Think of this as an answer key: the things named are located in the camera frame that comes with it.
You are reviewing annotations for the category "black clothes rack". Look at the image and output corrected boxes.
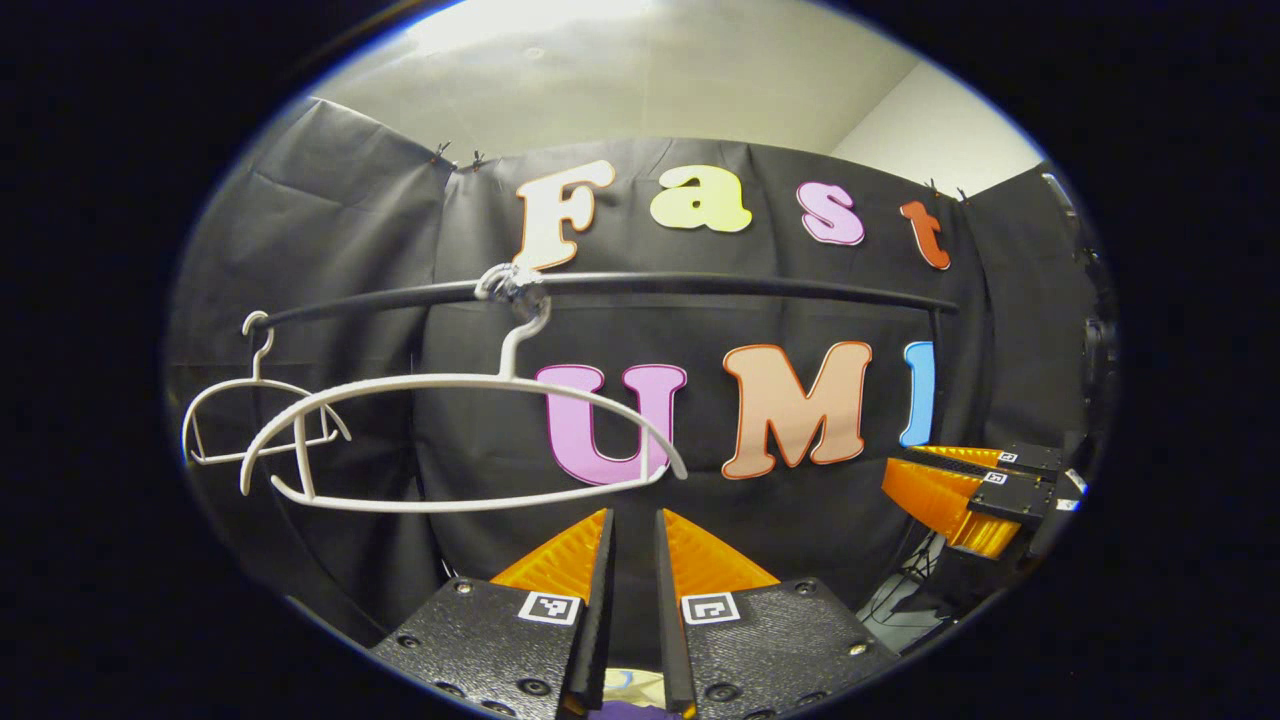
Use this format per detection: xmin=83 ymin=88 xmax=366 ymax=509
xmin=245 ymin=270 xmax=961 ymax=451

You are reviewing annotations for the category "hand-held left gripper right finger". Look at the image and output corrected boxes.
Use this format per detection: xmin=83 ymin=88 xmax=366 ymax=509
xmin=655 ymin=507 xmax=901 ymax=720

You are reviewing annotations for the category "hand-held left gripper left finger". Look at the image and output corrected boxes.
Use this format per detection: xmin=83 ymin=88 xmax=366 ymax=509
xmin=370 ymin=507 xmax=617 ymax=720

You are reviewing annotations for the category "white plastic hanger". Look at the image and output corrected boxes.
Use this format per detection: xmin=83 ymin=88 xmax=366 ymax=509
xmin=240 ymin=290 xmax=689 ymax=514
xmin=181 ymin=310 xmax=353 ymax=467

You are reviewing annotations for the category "clear tape wrap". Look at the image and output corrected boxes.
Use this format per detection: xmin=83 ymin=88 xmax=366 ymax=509
xmin=475 ymin=263 xmax=551 ymax=311

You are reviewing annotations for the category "black backdrop cloth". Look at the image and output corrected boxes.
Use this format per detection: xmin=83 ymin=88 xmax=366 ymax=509
xmin=165 ymin=97 xmax=1116 ymax=641

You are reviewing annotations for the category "yellow laundry hamper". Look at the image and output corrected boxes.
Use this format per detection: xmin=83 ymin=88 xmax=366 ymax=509
xmin=600 ymin=667 xmax=668 ymax=707

